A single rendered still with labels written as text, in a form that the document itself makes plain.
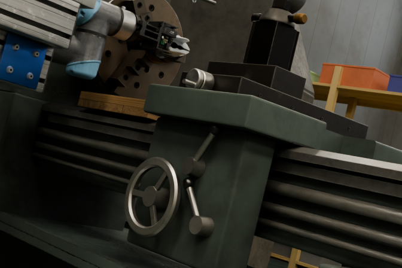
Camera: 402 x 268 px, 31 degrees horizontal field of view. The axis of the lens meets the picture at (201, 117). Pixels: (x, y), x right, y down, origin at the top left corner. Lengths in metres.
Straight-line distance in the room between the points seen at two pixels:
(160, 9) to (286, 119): 0.87
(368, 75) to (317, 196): 5.24
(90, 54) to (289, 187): 0.64
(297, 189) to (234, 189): 0.12
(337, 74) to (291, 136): 5.27
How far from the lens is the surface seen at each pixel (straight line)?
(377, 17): 9.81
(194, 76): 1.43
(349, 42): 9.29
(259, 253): 5.39
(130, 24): 1.80
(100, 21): 1.76
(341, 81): 6.64
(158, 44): 1.86
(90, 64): 1.75
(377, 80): 6.57
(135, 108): 1.71
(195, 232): 1.32
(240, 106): 1.28
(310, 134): 1.39
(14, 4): 1.33
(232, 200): 1.31
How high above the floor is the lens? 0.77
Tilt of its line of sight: 4 degrees up
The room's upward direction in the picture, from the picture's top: 14 degrees clockwise
